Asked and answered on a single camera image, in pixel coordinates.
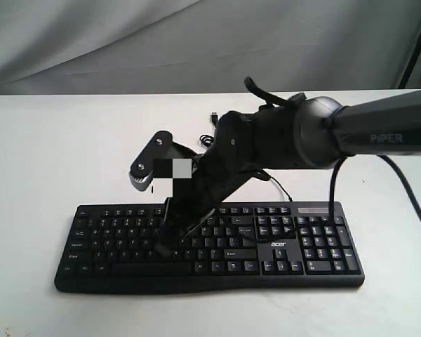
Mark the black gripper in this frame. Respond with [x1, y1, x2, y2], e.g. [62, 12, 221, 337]
[154, 147, 267, 256]

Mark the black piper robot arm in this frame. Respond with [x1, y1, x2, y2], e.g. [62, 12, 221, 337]
[154, 78, 421, 256]

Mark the black acer keyboard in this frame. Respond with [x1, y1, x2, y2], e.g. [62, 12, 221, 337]
[54, 201, 365, 295]

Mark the grey backdrop cloth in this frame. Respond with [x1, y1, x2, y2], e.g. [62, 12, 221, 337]
[0, 1, 421, 95]

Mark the black tripod stand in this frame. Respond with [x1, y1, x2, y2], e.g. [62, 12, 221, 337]
[396, 29, 421, 89]

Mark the black keyboard usb cable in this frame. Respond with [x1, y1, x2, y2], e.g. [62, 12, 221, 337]
[199, 111, 294, 204]

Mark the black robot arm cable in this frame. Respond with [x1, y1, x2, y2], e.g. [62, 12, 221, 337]
[328, 156, 421, 243]

